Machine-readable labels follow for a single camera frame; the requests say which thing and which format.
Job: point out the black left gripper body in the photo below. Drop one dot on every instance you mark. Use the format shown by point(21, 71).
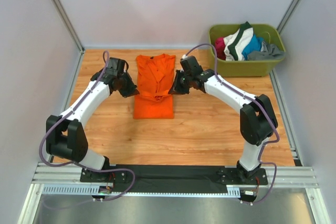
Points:
point(126, 87)

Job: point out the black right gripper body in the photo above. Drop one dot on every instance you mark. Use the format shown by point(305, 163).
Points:
point(186, 78)

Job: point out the orange t shirt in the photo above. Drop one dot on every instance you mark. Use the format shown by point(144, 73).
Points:
point(155, 78)

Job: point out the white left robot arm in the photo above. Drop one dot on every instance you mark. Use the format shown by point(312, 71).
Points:
point(65, 133)

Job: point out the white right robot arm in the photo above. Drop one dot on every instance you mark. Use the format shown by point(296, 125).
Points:
point(256, 115)

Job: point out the magenta shirt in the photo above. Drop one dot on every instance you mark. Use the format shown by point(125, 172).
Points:
point(220, 47)

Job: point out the white and green shirt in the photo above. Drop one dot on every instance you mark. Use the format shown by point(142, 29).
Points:
point(237, 42)

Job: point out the blue shirt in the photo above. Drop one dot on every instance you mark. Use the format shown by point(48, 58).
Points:
point(254, 45)

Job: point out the grey shirt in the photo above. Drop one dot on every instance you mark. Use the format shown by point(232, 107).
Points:
point(269, 52)

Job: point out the olive green plastic bin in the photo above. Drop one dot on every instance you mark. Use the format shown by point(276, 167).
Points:
point(246, 68)

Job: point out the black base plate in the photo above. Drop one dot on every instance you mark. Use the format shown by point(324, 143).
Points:
point(175, 178)

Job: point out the slotted cable duct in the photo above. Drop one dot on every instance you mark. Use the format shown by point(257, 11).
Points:
point(95, 190)

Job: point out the aluminium front rail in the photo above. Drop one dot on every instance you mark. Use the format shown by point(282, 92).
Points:
point(286, 177)

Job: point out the left aluminium corner post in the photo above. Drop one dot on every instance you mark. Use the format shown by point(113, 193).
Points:
point(64, 17)

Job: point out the aluminium corner post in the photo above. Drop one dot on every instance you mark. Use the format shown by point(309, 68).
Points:
point(295, 1)
point(64, 17)

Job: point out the right aluminium corner post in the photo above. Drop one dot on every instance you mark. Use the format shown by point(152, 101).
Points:
point(295, 1)

